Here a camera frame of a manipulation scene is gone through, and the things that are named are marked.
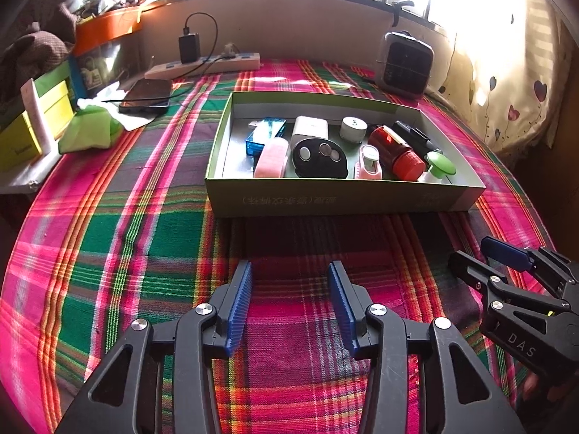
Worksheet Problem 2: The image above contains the black device with clear cap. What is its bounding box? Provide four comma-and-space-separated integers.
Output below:
393, 120, 441, 154

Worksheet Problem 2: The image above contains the orange box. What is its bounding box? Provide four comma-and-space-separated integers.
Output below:
75, 7, 143, 57

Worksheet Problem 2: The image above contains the black round case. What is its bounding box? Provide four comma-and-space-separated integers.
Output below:
292, 138, 349, 179

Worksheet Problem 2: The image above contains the blue box with glossy picture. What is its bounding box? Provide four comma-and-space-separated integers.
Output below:
68, 38, 142, 100

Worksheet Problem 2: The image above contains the black power adapter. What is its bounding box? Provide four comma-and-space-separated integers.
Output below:
178, 33, 200, 65

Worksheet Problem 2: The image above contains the black smartphone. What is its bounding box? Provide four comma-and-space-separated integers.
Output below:
118, 78, 174, 115

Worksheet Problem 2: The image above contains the pile of clutter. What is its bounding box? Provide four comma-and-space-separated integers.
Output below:
59, 0, 145, 21

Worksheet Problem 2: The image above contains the plaid blanket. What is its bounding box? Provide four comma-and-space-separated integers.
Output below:
0, 56, 557, 434

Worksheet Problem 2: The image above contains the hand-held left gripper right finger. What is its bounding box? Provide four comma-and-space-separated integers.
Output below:
328, 260, 521, 434

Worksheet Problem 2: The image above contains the green-lidded small jar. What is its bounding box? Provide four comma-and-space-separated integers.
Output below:
418, 151, 457, 186

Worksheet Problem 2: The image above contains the yellow green cardboard box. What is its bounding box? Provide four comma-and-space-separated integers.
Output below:
0, 80, 75, 173

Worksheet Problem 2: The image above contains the heart print curtain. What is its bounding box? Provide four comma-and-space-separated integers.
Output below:
441, 0, 571, 154

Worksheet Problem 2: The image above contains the black charging cable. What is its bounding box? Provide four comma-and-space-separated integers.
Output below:
100, 13, 219, 102

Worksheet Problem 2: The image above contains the blue translucent plug adapter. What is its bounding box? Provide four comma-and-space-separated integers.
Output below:
245, 118, 287, 158

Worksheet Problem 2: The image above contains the white tube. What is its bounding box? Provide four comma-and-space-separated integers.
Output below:
20, 78, 52, 155

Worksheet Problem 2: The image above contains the pink fuzzy case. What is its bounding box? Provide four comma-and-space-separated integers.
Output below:
253, 138, 290, 178

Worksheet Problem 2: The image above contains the brown checked cloth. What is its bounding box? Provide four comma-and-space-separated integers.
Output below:
0, 22, 77, 100

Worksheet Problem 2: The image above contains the red-capped brown bottle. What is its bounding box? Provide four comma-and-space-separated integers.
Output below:
367, 125, 426, 182

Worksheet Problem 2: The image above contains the person's right hand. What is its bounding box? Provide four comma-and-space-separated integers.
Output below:
522, 368, 544, 396

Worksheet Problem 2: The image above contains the pink and white small bottle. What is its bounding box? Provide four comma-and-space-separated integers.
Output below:
354, 144, 384, 180

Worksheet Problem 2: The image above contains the white charger plug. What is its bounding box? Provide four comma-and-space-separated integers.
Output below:
292, 116, 330, 150

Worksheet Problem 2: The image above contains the green packet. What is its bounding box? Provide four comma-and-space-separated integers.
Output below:
58, 104, 122, 153

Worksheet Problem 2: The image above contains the grey space heater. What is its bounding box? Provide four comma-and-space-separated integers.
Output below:
375, 31, 436, 98

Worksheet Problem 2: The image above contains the white paper sheet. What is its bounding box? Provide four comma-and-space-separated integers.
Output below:
77, 81, 157, 132

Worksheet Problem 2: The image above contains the white power strip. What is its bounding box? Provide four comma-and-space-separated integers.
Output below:
145, 52, 262, 80

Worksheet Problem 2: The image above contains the small white-lidded jar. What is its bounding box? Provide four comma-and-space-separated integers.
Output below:
341, 116, 367, 143

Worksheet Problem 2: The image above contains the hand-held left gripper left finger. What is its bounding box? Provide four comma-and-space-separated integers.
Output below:
54, 260, 254, 434

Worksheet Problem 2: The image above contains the green cardboard tray box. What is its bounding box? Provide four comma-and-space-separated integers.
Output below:
204, 91, 487, 218

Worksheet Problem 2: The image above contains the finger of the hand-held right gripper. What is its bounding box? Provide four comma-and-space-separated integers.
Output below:
479, 235, 573, 281
448, 250, 562, 312

